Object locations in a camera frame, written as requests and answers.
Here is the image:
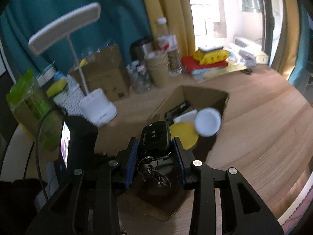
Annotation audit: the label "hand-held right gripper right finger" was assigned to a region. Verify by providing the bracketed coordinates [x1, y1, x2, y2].
[170, 136, 284, 235]

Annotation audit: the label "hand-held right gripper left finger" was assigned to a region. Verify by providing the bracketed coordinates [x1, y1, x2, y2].
[26, 137, 140, 235]

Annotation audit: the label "yellow lid jar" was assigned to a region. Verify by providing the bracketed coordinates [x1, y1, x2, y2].
[169, 122, 200, 150]

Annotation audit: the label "black car key with keyring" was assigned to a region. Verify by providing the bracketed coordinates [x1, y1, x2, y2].
[136, 114, 173, 187]

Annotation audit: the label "white pill bottle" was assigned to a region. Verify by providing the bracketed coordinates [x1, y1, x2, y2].
[194, 107, 222, 138]

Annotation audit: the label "black device with lanyard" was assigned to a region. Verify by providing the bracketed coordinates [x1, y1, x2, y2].
[165, 101, 191, 119]

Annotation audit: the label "brown cardboard box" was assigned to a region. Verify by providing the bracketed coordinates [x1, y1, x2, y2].
[117, 85, 231, 222]

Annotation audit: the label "white perforated basket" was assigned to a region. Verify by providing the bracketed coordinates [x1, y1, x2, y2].
[53, 75, 85, 117]

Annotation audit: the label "yellow sponge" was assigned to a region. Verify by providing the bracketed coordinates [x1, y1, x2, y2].
[46, 79, 68, 98]

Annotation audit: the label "green packet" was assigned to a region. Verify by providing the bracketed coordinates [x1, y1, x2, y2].
[6, 69, 64, 151]

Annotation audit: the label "plastic wrapped brown carton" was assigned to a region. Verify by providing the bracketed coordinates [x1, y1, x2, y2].
[68, 43, 130, 102]

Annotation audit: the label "patterned glass jar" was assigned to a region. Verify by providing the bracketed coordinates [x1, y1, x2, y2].
[127, 62, 152, 94]

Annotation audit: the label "stack of brown paper cups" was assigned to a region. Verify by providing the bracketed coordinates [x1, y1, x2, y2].
[145, 52, 171, 88]

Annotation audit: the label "red book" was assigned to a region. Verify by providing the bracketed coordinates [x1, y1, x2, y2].
[181, 55, 228, 72]

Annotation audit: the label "steel thermos flask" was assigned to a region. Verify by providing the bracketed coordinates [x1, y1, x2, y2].
[129, 36, 155, 62]

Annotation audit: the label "yellow tissue packet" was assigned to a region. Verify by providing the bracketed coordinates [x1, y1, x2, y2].
[195, 49, 229, 66]

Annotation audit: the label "white desk lamp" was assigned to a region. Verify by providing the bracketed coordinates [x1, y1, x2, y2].
[29, 2, 118, 128]

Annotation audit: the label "clear plastic water bottle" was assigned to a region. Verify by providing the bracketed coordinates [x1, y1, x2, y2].
[156, 17, 183, 77]

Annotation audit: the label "white power bank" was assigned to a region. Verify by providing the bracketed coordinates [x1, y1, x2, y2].
[198, 45, 224, 53]

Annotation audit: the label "wide teal curtain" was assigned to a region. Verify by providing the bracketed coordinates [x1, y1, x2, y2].
[0, 0, 152, 99]

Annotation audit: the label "white boxes on windowsill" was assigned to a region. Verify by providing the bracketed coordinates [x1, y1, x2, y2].
[234, 36, 269, 66]

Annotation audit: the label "wide yellow curtain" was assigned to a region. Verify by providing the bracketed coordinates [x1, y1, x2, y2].
[139, 0, 196, 60]

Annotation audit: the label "narrow teal curtain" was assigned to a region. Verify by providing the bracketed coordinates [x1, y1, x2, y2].
[288, 2, 313, 89]

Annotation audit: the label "narrow yellow curtain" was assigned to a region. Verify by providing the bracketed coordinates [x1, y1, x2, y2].
[269, 0, 304, 77]

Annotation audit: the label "dark sliding door frame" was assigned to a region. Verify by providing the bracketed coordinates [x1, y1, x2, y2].
[259, 0, 277, 67]

